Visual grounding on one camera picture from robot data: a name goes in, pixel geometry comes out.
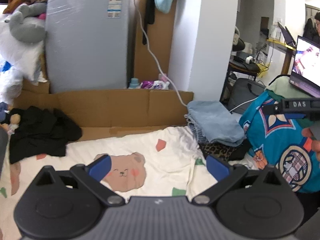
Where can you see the brown cardboard sheet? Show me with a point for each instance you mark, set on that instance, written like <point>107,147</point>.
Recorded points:
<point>105,113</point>

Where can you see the light green cloth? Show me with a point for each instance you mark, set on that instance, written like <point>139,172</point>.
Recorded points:
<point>282,87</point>

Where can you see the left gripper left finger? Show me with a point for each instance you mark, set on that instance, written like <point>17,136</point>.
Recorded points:
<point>90,177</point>

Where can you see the black office chair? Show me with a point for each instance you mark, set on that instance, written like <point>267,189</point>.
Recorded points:
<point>237,64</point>

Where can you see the police teddy bear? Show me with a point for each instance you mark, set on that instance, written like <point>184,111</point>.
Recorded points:
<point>11,122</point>

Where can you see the black garment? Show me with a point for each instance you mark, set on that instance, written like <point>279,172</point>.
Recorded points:
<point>41,131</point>

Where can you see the light blue denim jeans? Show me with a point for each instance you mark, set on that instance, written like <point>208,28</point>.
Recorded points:
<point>211,122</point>

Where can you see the person with glasses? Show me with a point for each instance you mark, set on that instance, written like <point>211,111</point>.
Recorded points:
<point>317,21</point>

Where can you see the wooden desk yellow top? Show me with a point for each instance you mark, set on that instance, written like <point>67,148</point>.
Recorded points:
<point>289,52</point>

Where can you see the grey washing machine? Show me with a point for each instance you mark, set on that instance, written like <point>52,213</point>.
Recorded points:
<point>86,44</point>

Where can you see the grey quilt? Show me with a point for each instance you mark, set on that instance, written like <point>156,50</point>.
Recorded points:
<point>3,146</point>

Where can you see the grey white plush toy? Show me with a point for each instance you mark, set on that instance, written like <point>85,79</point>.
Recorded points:
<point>23,63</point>

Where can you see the grey suitcase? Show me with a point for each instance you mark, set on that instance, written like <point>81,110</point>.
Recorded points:
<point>243,91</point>

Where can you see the teal printed jersey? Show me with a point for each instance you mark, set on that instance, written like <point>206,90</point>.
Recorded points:
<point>277,140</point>

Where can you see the white bear print bedsheet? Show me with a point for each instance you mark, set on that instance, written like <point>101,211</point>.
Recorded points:
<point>167,162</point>

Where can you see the open laptop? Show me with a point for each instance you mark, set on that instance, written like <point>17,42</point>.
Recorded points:
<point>305,70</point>

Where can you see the leopard print garment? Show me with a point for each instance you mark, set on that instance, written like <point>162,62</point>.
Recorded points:
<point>224,152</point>

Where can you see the blue detergent bottle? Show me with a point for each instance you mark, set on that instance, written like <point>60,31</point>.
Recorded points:
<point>134,83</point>

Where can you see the person's right hand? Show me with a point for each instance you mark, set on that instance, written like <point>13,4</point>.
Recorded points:
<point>315,145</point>

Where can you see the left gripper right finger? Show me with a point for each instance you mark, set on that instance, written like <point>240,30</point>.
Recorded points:
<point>228,178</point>

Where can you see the purple white detergent bag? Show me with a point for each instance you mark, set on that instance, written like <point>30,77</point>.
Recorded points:
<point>161,84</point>

